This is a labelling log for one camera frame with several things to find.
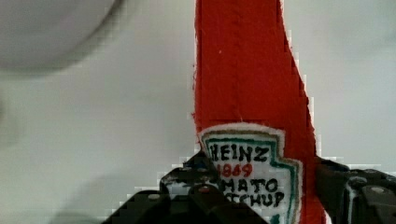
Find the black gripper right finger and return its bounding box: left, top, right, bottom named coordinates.
left=316, top=158, right=396, bottom=224

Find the round grey plate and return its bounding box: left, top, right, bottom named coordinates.
left=0, top=0, right=120, bottom=70

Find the red felt ketchup bottle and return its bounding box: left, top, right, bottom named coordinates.
left=194, top=0, right=326, bottom=224

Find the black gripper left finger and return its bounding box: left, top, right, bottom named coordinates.
left=102, top=152, right=268, bottom=224

